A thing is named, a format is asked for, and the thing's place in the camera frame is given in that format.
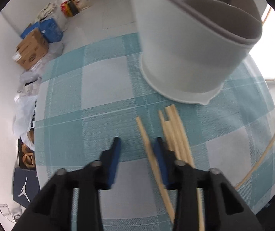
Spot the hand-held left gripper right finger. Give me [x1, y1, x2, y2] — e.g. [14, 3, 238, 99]
[153, 137, 263, 231]

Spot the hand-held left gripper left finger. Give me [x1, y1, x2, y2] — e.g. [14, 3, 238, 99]
[13, 137, 122, 231]

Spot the single bamboo chopstick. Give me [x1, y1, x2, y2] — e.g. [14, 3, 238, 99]
[136, 117, 175, 224]

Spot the bundle of bamboo chopsticks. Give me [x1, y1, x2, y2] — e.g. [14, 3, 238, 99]
[158, 104, 205, 231]

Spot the grey white utensil holder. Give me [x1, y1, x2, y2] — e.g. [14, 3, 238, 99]
[128, 0, 263, 105]

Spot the teal plaid tablecloth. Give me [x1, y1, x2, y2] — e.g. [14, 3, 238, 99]
[33, 32, 275, 231]

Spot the dark blue shoebox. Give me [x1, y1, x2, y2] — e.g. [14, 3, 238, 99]
[13, 168, 41, 203]

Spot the large white plastic bag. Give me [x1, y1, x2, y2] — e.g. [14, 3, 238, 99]
[13, 94, 40, 147]

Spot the thin tan stick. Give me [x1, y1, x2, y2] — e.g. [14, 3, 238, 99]
[234, 94, 275, 190]

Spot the white parcel bag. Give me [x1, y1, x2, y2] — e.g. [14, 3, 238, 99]
[19, 72, 43, 94]

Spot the grey poly mailer bag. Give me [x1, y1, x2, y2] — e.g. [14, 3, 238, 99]
[35, 42, 64, 71]

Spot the brown cardboard box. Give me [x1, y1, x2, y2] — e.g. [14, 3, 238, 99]
[13, 28, 49, 71]

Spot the blue cardboard box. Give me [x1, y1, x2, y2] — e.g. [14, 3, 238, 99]
[20, 19, 64, 43]

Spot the gold-framed bright window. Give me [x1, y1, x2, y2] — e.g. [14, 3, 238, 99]
[247, 3, 275, 80]

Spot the dark yellow paper bag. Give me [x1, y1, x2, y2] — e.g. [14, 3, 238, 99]
[66, 0, 80, 16]

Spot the beige plastic bag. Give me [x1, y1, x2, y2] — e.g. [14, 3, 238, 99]
[77, 0, 90, 10]

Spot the beige cloth bag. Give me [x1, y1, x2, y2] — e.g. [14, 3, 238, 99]
[37, 2, 59, 22]

